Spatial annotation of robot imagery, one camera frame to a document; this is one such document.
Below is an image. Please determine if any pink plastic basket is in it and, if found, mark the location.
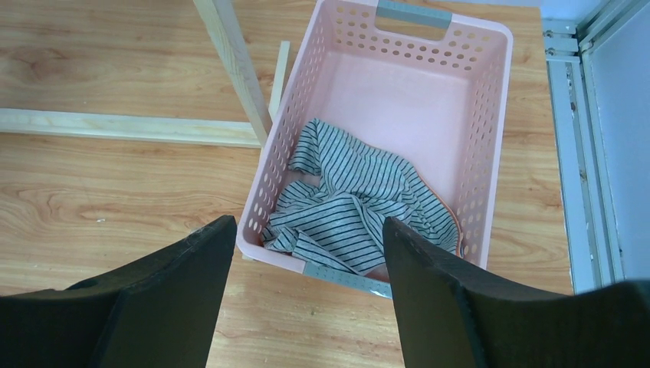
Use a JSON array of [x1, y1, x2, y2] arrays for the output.
[[236, 1, 514, 297]]

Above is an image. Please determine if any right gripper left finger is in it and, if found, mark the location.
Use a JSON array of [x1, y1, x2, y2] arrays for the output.
[[1, 215, 237, 367]]

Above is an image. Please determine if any grey striped underwear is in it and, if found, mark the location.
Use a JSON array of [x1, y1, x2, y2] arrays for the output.
[[261, 120, 460, 276]]

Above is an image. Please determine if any wooden clothes rack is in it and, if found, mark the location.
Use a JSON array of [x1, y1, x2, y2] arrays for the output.
[[0, 0, 291, 150]]

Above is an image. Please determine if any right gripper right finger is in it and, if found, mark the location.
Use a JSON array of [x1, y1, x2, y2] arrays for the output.
[[382, 218, 649, 367]]

